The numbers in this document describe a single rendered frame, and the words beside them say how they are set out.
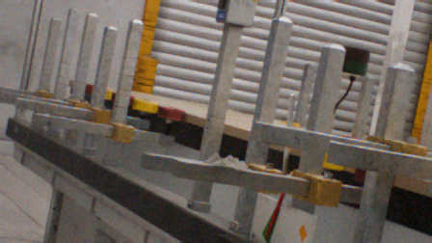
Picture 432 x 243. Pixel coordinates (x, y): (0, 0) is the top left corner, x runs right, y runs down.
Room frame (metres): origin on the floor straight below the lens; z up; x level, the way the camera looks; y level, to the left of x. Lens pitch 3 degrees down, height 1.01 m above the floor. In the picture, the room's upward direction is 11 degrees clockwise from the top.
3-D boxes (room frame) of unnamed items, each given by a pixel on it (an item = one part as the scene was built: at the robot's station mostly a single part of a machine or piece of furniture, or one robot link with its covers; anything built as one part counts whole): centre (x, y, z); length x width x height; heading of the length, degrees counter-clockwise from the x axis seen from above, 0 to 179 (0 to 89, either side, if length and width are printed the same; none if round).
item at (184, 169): (1.94, -0.04, 0.84); 0.43 x 0.03 x 0.04; 116
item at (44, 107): (3.30, 0.60, 0.83); 0.43 x 0.03 x 0.04; 116
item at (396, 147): (1.76, -0.21, 0.95); 0.14 x 0.06 x 0.05; 26
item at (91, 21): (3.58, 0.68, 0.92); 0.04 x 0.04 x 0.48; 26
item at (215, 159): (1.89, 0.07, 0.87); 0.09 x 0.07 x 0.02; 116
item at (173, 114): (3.16, 0.31, 0.85); 0.08 x 0.08 x 0.11
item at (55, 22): (4.03, 0.90, 0.90); 0.04 x 0.04 x 0.48; 26
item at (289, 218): (2.03, -0.05, 0.75); 0.26 x 0.01 x 0.10; 26
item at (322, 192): (1.99, -0.10, 0.85); 0.14 x 0.06 x 0.05; 26
